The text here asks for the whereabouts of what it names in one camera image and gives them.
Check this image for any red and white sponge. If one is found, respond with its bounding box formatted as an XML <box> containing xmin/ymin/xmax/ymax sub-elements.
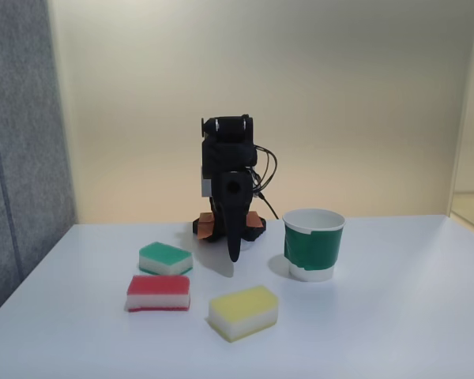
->
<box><xmin>125</xmin><ymin>274</ymin><xmax>192</xmax><ymax>314</ymax></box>

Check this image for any white label plate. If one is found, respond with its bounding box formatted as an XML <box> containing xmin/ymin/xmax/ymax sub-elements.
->
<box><xmin>200</xmin><ymin>167</ymin><xmax>214</xmax><ymax>197</ymax></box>

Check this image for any white cup with green tape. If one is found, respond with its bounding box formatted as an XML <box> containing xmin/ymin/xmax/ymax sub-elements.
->
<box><xmin>281</xmin><ymin>208</ymin><xmax>348</xmax><ymax>283</ymax></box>

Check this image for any grey felt partition panel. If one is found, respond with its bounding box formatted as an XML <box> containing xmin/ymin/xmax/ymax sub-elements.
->
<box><xmin>0</xmin><ymin>0</ymin><xmax>78</xmax><ymax>325</ymax></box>

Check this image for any green and white sponge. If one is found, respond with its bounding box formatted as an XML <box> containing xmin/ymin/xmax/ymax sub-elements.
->
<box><xmin>137</xmin><ymin>241</ymin><xmax>194</xmax><ymax>277</ymax></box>

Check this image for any yellow and white sponge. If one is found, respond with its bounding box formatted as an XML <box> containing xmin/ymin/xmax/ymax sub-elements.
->
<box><xmin>208</xmin><ymin>284</ymin><xmax>280</xmax><ymax>343</ymax></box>

